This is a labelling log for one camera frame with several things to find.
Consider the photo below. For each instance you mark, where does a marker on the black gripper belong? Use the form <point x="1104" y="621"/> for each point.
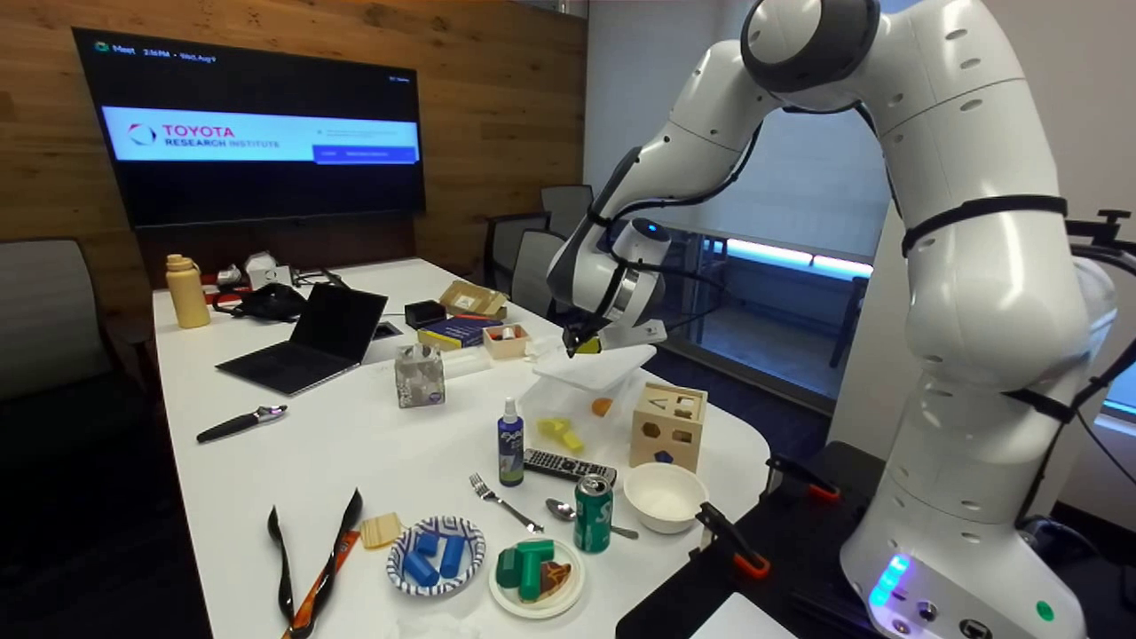
<point x="606" y="308"/>

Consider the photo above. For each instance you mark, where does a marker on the yellow block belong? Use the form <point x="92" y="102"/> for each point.
<point x="588" y="350"/>

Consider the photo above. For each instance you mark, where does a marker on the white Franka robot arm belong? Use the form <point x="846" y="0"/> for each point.
<point x="996" y="296"/>

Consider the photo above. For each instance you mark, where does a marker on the white container lid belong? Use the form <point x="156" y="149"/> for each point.
<point x="589" y="369"/>

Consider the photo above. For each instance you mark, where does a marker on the clear plastic container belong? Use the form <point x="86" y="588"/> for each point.
<point x="568" y="404"/>

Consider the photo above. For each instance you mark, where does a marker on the orange round block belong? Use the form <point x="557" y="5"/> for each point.
<point x="601" y="406"/>

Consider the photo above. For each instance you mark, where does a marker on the white bowl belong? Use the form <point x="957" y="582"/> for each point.
<point x="666" y="496"/>

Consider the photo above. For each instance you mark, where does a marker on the small wooden tray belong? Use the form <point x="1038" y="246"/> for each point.
<point x="504" y="341"/>

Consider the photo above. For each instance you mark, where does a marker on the grey office chair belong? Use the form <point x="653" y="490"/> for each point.
<point x="55" y="320"/>
<point x="538" y="253"/>

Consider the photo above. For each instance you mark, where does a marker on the yellow shape piece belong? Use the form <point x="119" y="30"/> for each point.
<point x="563" y="436"/>

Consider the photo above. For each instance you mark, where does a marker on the brown cardboard box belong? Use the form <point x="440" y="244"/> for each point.
<point x="474" y="299"/>

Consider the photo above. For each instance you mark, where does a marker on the wooden shape sorter box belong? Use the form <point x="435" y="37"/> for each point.
<point x="667" y="428"/>

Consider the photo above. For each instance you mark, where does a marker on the blue and yellow box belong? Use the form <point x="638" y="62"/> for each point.
<point x="461" y="330"/>

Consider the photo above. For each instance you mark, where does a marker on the black remote control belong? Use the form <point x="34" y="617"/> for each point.
<point x="568" y="467"/>

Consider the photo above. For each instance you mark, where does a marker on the small blue bottle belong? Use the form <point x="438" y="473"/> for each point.
<point x="510" y="447"/>

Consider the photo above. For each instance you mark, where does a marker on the small black box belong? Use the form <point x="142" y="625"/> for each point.
<point x="425" y="315"/>

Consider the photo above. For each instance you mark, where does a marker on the green soda can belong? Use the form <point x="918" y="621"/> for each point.
<point x="595" y="514"/>

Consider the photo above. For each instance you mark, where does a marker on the silver spoon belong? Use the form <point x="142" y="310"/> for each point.
<point x="568" y="514"/>

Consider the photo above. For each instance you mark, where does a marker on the silver fork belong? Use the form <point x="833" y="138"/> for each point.
<point x="502" y="501"/>

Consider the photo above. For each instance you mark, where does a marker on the green toy object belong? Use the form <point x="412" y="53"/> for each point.
<point x="525" y="570"/>

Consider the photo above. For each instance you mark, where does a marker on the brown toy food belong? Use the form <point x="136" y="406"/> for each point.
<point x="557" y="575"/>

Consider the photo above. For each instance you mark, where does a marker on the black orange clamp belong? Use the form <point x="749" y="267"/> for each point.
<point x="802" y="476"/>
<point x="731" y="542"/>

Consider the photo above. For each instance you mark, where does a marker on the blue cylinder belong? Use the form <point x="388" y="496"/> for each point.
<point x="452" y="555"/>
<point x="421" y="564"/>

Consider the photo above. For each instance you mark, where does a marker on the small white plate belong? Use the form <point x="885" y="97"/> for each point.
<point x="538" y="599"/>

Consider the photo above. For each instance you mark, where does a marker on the black laptop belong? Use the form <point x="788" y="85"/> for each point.
<point x="319" y="338"/>

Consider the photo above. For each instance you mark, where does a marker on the blue patterned plate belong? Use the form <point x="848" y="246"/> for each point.
<point x="438" y="559"/>

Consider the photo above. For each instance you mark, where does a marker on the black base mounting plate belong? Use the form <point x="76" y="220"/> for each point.
<point x="781" y="533"/>

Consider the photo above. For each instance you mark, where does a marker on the beige square sponge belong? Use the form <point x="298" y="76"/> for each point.
<point x="380" y="530"/>

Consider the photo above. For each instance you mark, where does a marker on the small black tablet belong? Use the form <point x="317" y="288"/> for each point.
<point x="271" y="302"/>

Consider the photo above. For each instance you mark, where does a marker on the white device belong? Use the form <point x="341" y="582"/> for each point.
<point x="259" y="267"/>

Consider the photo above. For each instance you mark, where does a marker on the black folding knife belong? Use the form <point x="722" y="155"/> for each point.
<point x="236" y="422"/>

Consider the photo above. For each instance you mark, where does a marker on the red object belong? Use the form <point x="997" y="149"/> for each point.
<point x="226" y="299"/>

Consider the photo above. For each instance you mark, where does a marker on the tan squeeze bottle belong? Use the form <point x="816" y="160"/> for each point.
<point x="184" y="296"/>

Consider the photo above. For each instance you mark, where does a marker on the wall television screen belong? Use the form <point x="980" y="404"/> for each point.
<point x="259" y="129"/>

